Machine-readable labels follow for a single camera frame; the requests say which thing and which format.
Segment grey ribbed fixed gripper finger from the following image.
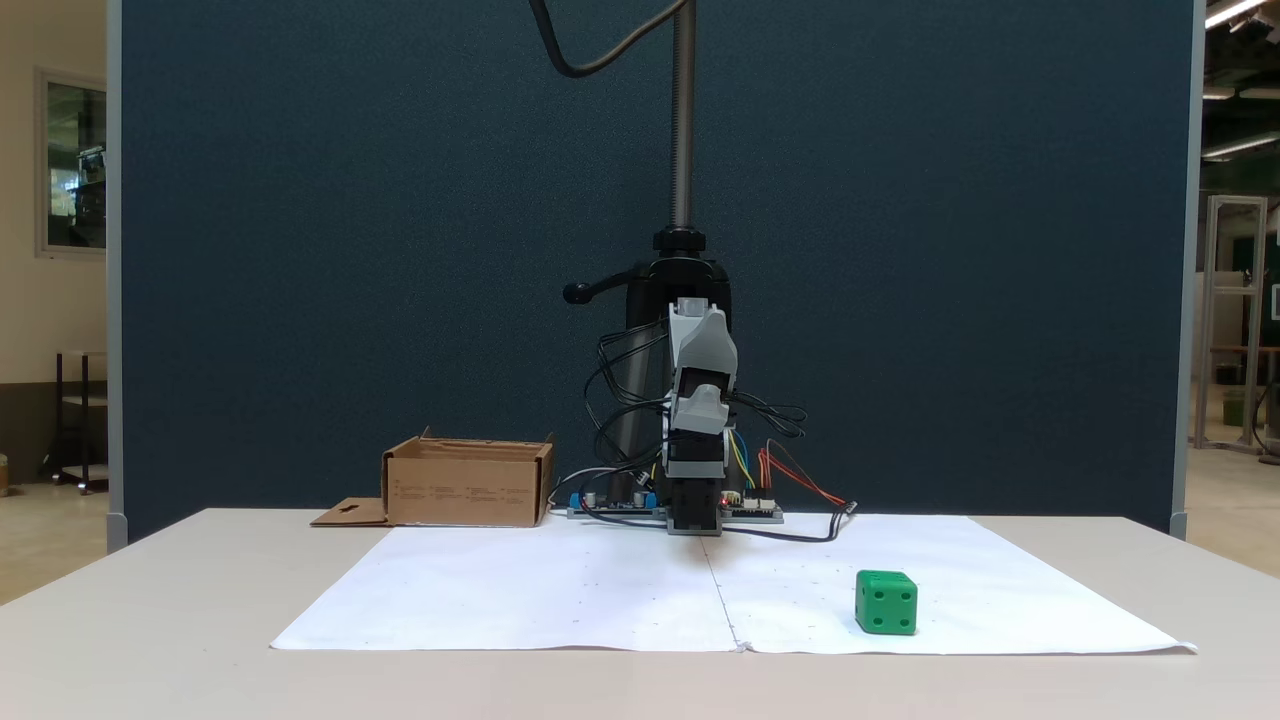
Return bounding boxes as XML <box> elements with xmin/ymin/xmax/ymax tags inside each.
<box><xmin>665</xmin><ymin>385</ymin><xmax>730</xmax><ymax>438</ymax></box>

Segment green dice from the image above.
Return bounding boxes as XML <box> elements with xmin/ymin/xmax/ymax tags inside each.
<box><xmin>855</xmin><ymin>570</ymin><xmax>919</xmax><ymax>637</ymax></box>

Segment circuit board with white connectors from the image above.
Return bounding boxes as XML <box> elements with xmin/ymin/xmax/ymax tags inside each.
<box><xmin>722</xmin><ymin>490</ymin><xmax>785</xmax><ymax>524</ymax></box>

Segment circuit board with blue parts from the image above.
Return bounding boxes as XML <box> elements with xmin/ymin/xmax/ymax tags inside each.
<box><xmin>568</xmin><ymin>488</ymin><xmax>663</xmax><ymax>521</ymax></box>

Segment brown cardboard box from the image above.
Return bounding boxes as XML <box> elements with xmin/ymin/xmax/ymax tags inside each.
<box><xmin>310</xmin><ymin>427</ymin><xmax>556</xmax><ymax>529</ymax></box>

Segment white paper sheet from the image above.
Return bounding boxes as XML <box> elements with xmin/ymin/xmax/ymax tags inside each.
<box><xmin>705</xmin><ymin>515</ymin><xmax>1198</xmax><ymax>656</ymax></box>
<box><xmin>270</xmin><ymin>525</ymin><xmax>741</xmax><ymax>653</ymax></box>

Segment dark blue partition panel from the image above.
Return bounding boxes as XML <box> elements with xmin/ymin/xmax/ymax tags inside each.
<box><xmin>107</xmin><ymin>0</ymin><xmax>1206</xmax><ymax>546</ymax></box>

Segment black shelf cart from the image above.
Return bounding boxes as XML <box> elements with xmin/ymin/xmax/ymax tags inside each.
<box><xmin>42</xmin><ymin>350</ymin><xmax>109</xmax><ymax>496</ymax></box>

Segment ceiling strip light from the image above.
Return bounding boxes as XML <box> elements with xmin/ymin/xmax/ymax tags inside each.
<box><xmin>1205</xmin><ymin>0</ymin><xmax>1269</xmax><ymax>29</ymax></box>

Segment black wrist servo cable loop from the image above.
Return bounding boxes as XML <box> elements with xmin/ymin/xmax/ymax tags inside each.
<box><xmin>730</xmin><ymin>393</ymin><xmax>809</xmax><ymax>441</ymax></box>

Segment black arm servo cable bundle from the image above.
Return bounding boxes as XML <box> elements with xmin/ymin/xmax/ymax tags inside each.
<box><xmin>585</xmin><ymin>325</ymin><xmax>673</xmax><ymax>501</ymax></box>

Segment red orange wires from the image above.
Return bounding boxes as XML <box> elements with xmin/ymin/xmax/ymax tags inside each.
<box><xmin>758</xmin><ymin>438</ymin><xmax>851</xmax><ymax>509</ymax></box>

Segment black power cable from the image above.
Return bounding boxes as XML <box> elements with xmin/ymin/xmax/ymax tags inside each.
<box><xmin>720</xmin><ymin>500</ymin><xmax>859</xmax><ymax>544</ymax></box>

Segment black grey camera tripod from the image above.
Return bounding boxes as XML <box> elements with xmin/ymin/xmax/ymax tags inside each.
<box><xmin>563</xmin><ymin>0</ymin><xmax>736</xmax><ymax>506</ymax></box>

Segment black camera cable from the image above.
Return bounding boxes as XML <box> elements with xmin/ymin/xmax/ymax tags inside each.
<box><xmin>530</xmin><ymin>0</ymin><xmax>693</xmax><ymax>79</ymax></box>

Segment aluminium frame rack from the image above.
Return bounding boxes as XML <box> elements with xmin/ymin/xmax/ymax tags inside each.
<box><xmin>1193</xmin><ymin>195</ymin><xmax>1269</xmax><ymax>451</ymax></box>

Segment framed wall window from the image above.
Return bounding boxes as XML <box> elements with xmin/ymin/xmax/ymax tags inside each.
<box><xmin>35</xmin><ymin>68</ymin><xmax>108</xmax><ymax>261</ymax></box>

